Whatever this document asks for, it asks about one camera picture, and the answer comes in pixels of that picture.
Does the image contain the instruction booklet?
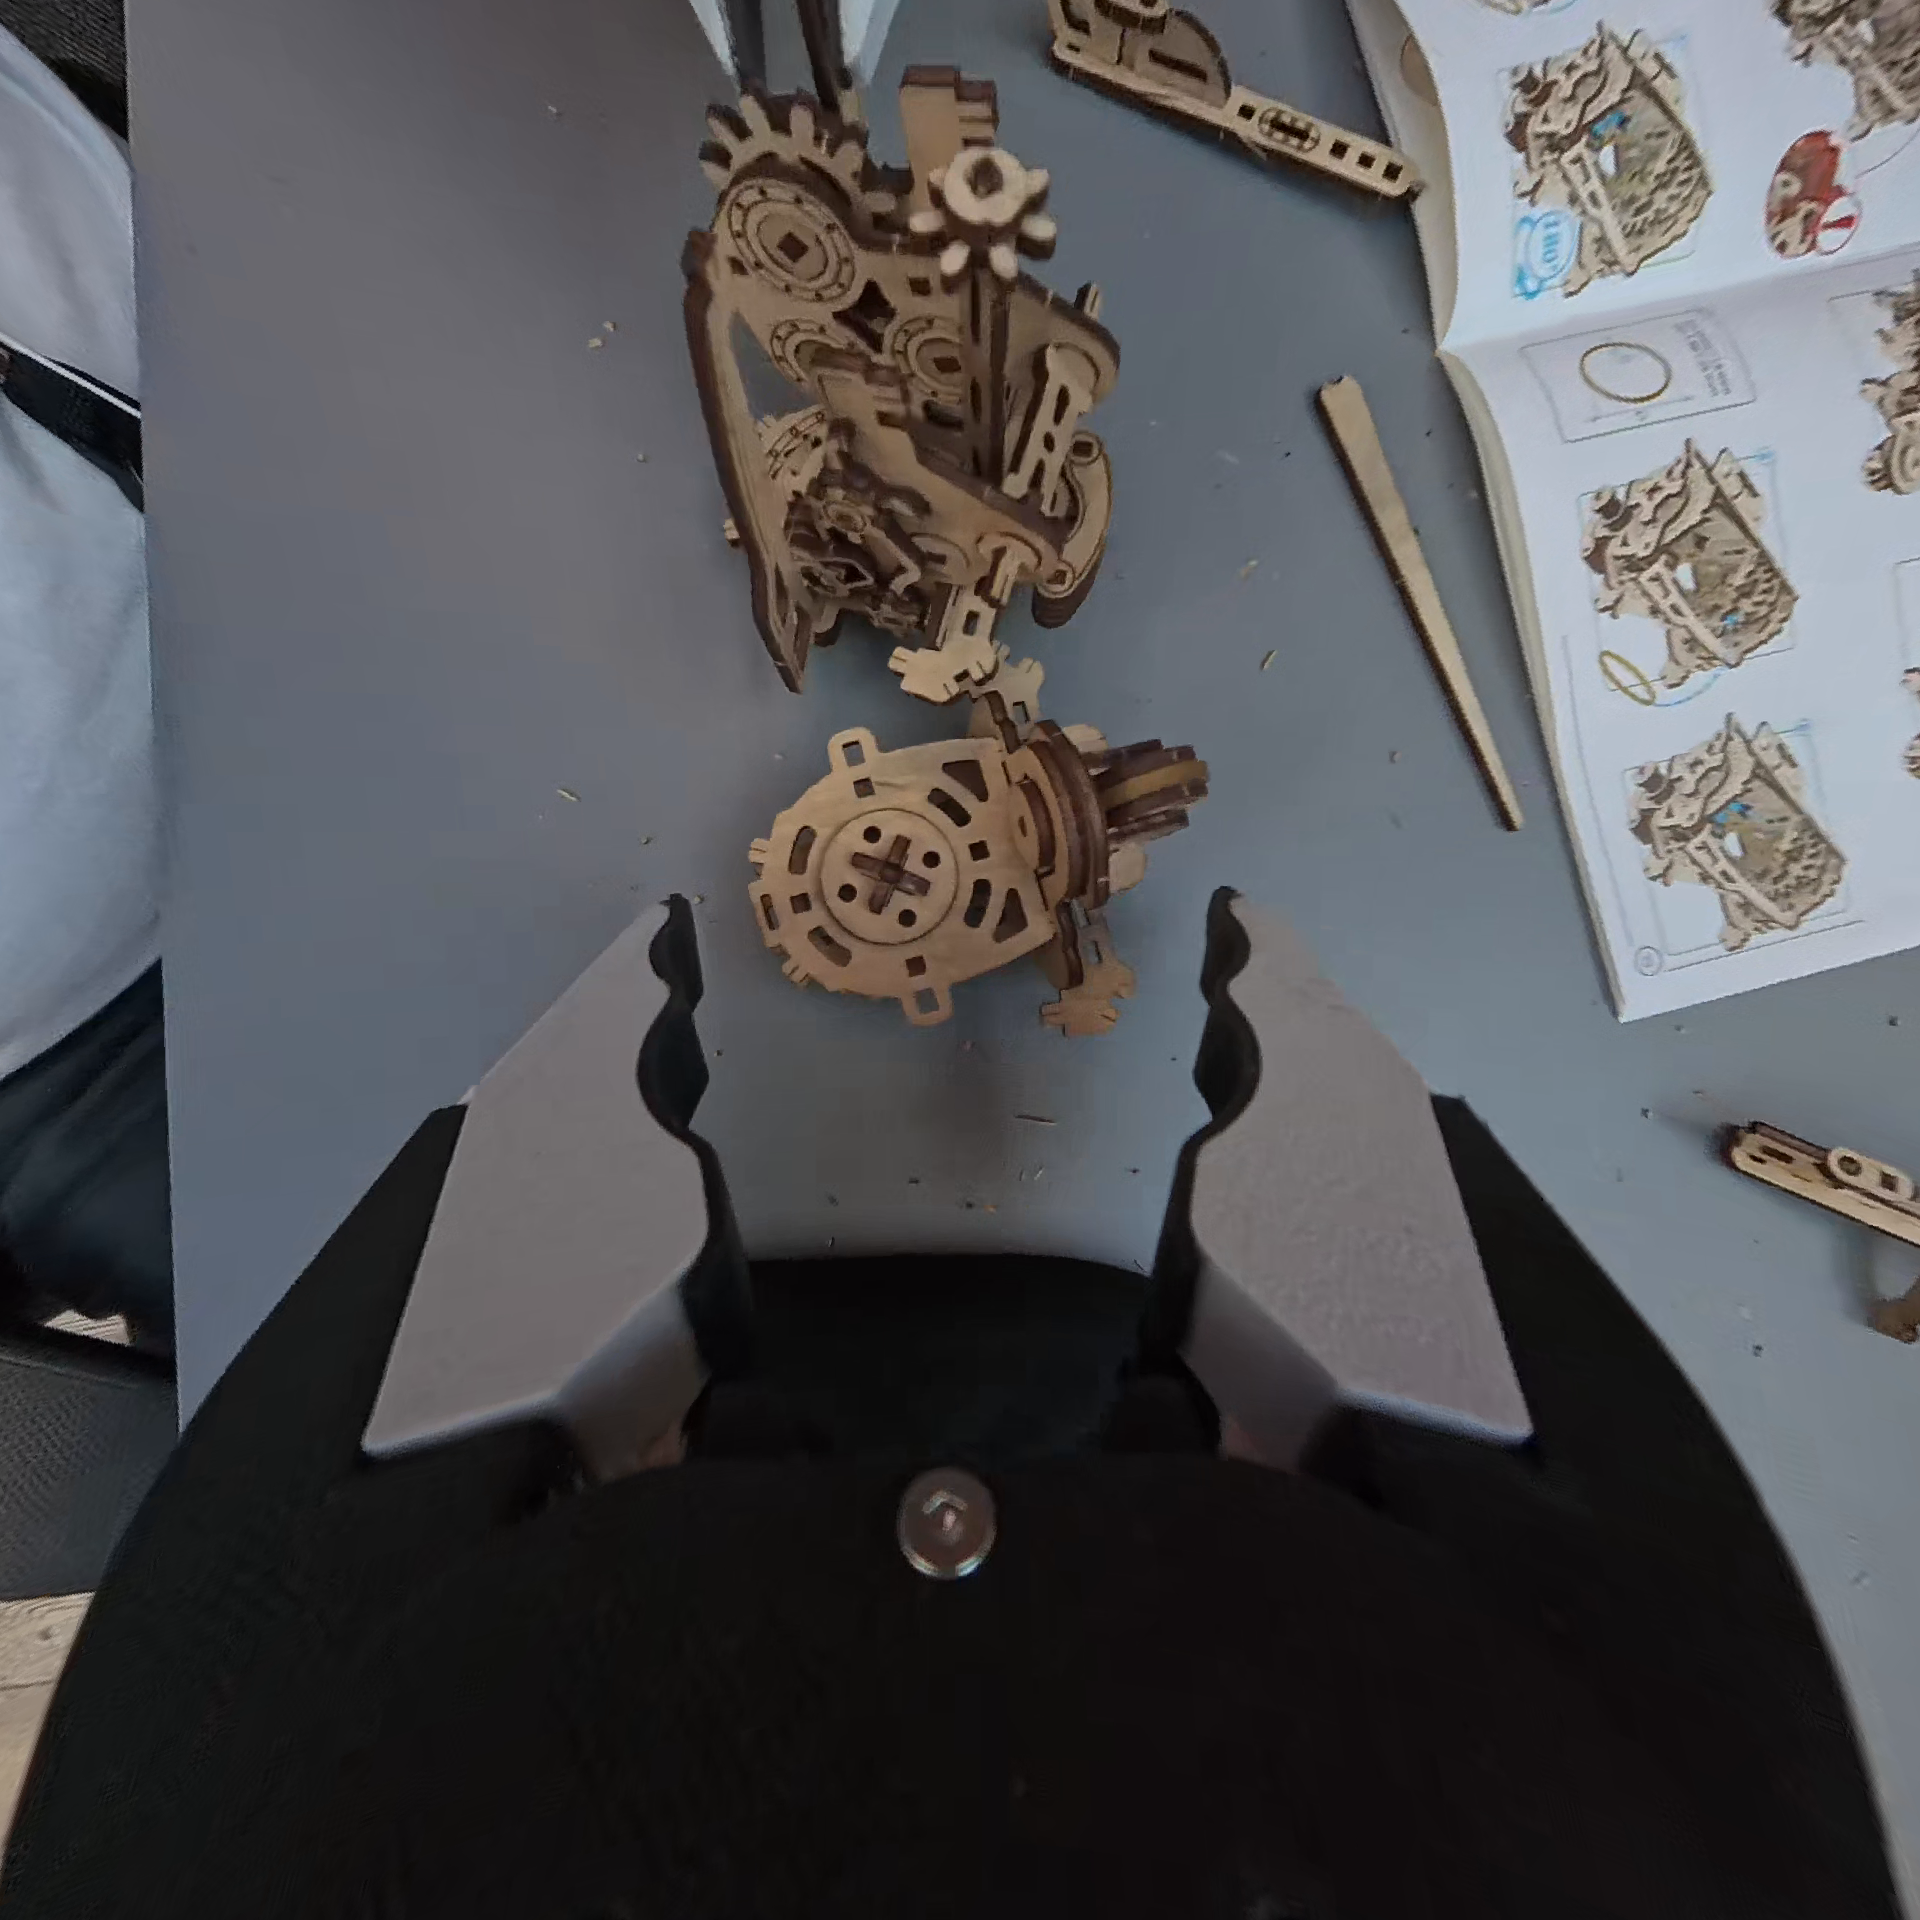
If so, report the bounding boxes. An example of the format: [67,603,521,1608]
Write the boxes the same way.
[1343,0,1920,1025]

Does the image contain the person's dark trousers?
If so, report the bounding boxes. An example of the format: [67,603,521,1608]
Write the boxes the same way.
[0,962,179,1359]

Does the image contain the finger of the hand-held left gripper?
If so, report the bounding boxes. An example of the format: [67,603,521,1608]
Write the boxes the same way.
[690,0,771,108]
[790,0,870,98]

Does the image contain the grey desk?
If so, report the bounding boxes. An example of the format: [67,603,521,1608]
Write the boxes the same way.
[122,0,1920,1788]

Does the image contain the black strap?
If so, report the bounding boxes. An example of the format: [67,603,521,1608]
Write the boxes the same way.
[0,339,145,508]

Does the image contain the person's white shirt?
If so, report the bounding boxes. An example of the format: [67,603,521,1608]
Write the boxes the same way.
[0,33,162,1078]

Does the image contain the large wooden gear model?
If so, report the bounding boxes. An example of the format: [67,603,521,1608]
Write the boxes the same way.
[676,65,1122,711]

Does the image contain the round wooden gear module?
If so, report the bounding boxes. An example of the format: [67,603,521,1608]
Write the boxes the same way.
[748,691,1211,1044]

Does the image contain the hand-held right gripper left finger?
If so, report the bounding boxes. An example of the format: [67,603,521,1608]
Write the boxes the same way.
[358,894,755,1486]

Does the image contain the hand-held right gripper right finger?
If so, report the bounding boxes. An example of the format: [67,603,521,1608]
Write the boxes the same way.
[1135,886,1534,1476]

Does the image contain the long wooden strip piece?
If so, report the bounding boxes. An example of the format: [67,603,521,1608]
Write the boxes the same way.
[1048,0,1429,207]

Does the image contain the wooden strip with crosspiece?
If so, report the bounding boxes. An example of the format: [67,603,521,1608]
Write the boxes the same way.
[1722,1125,1920,1344]

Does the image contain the pointed wooden stick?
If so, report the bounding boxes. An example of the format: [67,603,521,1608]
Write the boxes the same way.
[1313,375,1524,831]

